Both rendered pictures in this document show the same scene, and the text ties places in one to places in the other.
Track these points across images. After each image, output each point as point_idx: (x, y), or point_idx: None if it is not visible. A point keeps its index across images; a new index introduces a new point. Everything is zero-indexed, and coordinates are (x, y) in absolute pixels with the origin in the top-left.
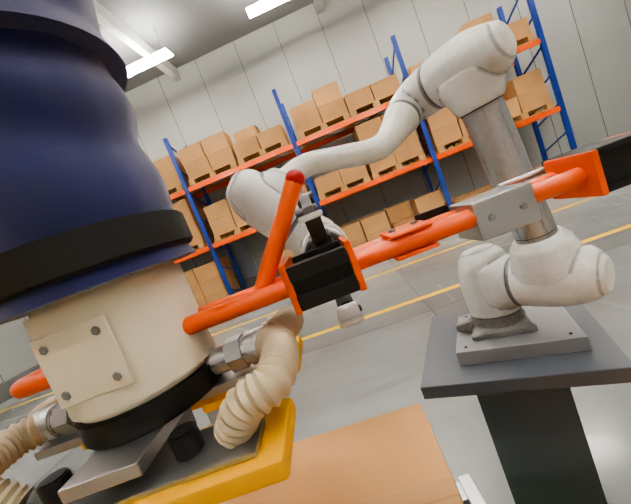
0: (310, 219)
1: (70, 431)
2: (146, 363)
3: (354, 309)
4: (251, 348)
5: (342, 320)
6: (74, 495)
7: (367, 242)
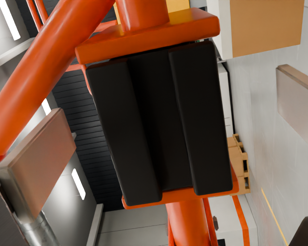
0: (68, 127)
1: None
2: None
3: (297, 124)
4: None
5: (279, 76)
6: None
7: (169, 218)
